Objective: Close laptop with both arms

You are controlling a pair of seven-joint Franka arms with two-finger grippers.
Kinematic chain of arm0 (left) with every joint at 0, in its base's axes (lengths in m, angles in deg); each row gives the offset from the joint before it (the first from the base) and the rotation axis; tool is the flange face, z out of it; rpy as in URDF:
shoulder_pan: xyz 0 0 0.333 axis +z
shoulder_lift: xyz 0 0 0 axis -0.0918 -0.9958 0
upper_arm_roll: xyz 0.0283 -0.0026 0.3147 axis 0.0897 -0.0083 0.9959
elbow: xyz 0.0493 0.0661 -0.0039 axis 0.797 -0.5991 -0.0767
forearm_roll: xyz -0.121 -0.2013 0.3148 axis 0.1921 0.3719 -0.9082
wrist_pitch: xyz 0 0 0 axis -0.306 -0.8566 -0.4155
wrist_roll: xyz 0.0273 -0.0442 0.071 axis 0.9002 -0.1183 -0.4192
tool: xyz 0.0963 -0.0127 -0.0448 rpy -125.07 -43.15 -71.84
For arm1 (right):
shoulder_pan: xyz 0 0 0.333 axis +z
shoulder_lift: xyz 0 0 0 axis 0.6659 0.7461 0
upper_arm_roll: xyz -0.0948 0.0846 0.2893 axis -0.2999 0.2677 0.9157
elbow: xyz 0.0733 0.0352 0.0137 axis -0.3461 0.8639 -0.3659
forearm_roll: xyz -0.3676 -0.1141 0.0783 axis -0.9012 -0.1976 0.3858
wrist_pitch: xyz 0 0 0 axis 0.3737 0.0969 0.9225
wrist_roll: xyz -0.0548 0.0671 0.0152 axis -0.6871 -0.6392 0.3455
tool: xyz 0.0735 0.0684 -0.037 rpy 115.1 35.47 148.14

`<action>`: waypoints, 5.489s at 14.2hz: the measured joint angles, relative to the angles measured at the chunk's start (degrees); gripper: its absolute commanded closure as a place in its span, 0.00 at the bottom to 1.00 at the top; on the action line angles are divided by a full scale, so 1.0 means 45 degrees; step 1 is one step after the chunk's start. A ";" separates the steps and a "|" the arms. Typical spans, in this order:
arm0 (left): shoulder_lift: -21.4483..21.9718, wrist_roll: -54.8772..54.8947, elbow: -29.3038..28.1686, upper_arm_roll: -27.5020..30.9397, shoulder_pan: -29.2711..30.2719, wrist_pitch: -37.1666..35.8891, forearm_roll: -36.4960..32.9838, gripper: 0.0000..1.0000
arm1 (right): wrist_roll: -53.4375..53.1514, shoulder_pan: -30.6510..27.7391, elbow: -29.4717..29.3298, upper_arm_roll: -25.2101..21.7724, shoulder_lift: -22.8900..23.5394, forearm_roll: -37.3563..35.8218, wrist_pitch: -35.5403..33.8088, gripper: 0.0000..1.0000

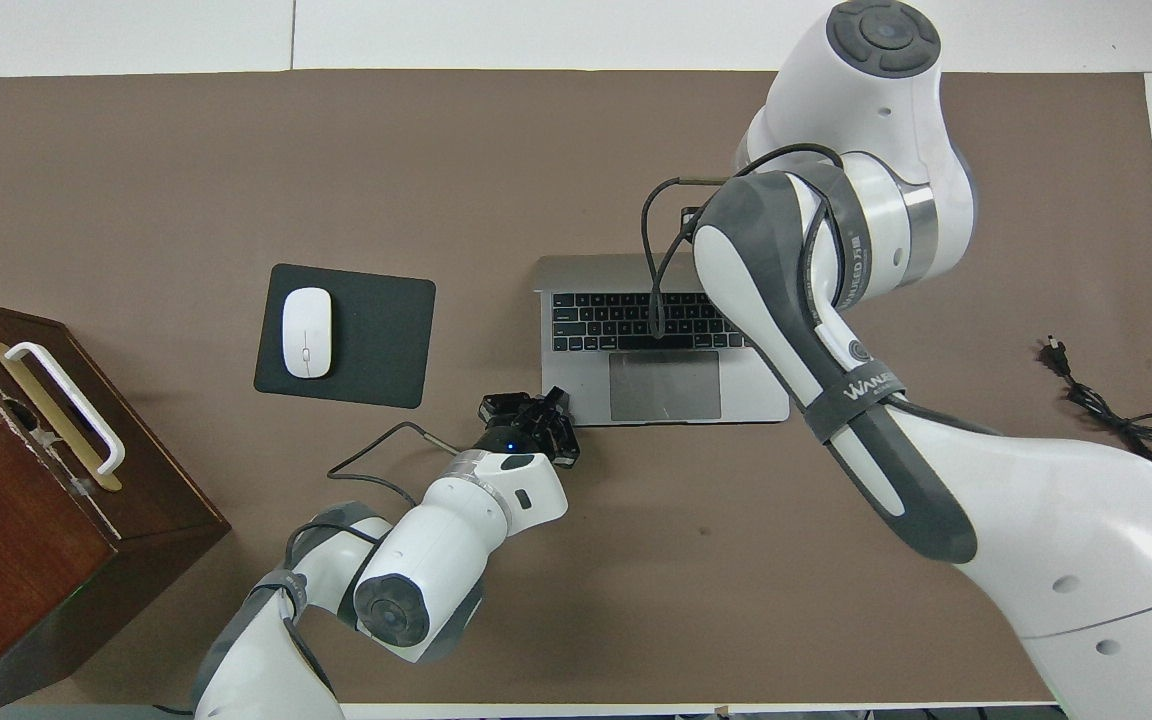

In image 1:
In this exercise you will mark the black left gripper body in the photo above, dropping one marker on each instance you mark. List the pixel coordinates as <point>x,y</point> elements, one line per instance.
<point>521,430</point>

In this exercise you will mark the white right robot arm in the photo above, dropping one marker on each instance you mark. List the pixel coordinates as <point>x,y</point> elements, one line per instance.
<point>1056,540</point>

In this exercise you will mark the brown table mat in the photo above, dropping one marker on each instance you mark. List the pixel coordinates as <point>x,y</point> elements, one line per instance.
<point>236,160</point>

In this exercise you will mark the silver grey laptop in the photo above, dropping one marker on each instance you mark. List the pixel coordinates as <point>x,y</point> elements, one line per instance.
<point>586,385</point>

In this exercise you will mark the white computer mouse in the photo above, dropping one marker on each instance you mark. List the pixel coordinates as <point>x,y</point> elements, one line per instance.
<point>307,332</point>

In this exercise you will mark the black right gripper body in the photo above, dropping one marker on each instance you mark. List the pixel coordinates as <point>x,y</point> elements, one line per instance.
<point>693,218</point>

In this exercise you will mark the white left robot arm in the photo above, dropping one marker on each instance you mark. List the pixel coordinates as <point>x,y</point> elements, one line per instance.
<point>436,560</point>

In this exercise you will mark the black mouse pad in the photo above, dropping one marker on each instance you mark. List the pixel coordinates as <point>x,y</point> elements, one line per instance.
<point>376,340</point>

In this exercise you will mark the dark brown wooden box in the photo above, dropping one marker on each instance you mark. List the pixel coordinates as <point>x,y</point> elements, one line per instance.
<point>6,540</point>

